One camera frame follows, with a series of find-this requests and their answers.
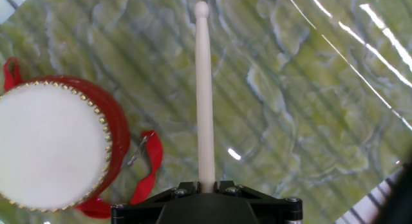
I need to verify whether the red drum strap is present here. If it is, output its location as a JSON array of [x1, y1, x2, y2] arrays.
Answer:
[[2, 56, 164, 219]]

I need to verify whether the pale wooden drumstick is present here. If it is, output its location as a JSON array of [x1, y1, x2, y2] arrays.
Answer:
[[194, 1, 216, 193]]

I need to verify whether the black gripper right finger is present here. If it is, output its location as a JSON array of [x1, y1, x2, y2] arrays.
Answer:
[[214, 180, 303, 224]]

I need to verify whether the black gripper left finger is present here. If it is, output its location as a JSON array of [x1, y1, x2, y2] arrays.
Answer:
[[111, 180, 202, 224]]

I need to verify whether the green marble pattern mat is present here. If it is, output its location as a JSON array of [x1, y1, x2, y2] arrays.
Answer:
[[0, 0, 412, 224]]

